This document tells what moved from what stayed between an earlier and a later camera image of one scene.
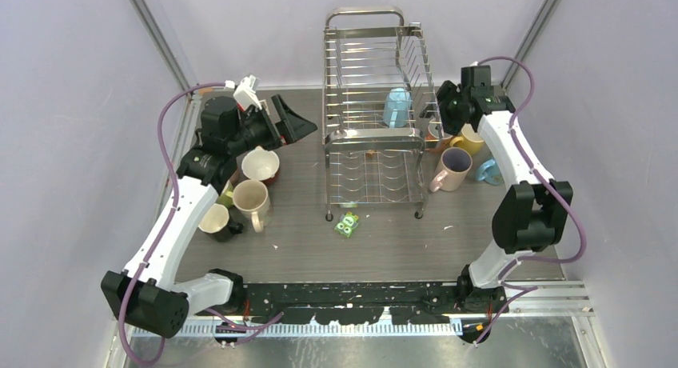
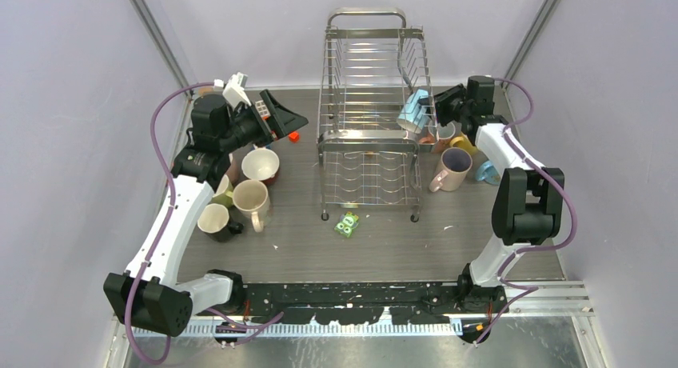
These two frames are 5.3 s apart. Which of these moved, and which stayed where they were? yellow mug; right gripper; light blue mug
Moved: light blue mug
Stayed: yellow mug; right gripper
